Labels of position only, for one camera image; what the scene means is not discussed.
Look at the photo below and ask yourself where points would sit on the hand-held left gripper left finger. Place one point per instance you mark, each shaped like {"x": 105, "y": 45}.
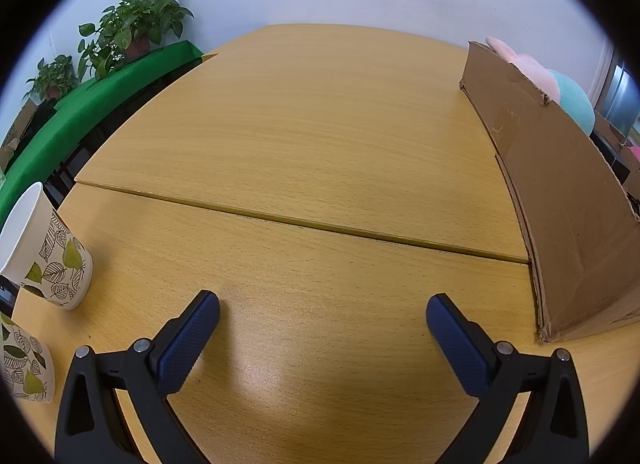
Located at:
{"x": 190, "y": 344}

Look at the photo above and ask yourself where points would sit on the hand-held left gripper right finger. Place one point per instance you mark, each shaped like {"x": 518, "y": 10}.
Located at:
{"x": 460, "y": 349}

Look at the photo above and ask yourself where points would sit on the brown cardboard box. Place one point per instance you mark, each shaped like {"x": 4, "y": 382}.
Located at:
{"x": 560, "y": 204}

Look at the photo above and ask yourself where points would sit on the leaf print paper cup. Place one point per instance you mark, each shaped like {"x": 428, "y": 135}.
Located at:
{"x": 25, "y": 364}
{"x": 60, "y": 254}

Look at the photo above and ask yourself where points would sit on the wooden desk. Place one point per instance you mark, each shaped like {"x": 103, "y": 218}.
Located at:
{"x": 310, "y": 143}

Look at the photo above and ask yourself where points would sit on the brown cardboard carton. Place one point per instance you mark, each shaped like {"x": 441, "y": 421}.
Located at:
{"x": 607, "y": 131}
{"x": 17, "y": 128}

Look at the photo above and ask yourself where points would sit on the green cloth covered table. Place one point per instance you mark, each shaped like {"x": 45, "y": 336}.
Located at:
{"x": 100, "y": 93}

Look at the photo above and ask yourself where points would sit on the pale pink and teal plush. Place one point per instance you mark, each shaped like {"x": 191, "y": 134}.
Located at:
{"x": 575, "y": 103}

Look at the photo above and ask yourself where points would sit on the small potted green plant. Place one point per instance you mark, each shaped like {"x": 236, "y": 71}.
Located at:
{"x": 55, "y": 73}

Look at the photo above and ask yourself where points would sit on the metal framed glass door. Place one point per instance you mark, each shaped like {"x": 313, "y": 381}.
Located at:
{"x": 617, "y": 88}

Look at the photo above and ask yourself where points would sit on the large potted green plant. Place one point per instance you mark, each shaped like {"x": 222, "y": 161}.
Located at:
{"x": 130, "y": 18}

